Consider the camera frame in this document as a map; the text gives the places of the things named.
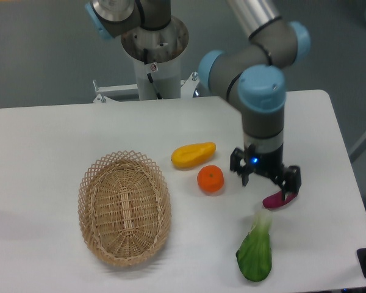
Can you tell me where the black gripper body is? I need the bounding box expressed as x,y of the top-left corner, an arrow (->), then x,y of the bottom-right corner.
229,144 -> 301,193

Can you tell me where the green leafy vegetable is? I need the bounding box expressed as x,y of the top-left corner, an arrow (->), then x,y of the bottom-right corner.
235,209 -> 272,282

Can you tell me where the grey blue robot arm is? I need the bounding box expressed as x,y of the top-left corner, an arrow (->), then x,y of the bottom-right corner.
85,1 -> 310,209

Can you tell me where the purple sweet potato toy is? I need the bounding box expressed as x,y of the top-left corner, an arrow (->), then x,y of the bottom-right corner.
262,190 -> 298,209

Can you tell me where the orange tangerine toy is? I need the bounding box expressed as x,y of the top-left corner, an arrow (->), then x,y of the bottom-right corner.
197,165 -> 224,194

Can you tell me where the yellow papaya toy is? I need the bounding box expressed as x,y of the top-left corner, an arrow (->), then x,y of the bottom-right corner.
171,142 -> 217,168

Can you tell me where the woven wicker basket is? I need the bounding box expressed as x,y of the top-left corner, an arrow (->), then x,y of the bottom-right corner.
78,150 -> 171,267

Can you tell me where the black cable on pedestal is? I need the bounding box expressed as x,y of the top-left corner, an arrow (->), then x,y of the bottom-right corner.
143,48 -> 163,100

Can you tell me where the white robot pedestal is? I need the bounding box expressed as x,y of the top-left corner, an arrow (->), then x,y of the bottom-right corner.
93,16 -> 199,103

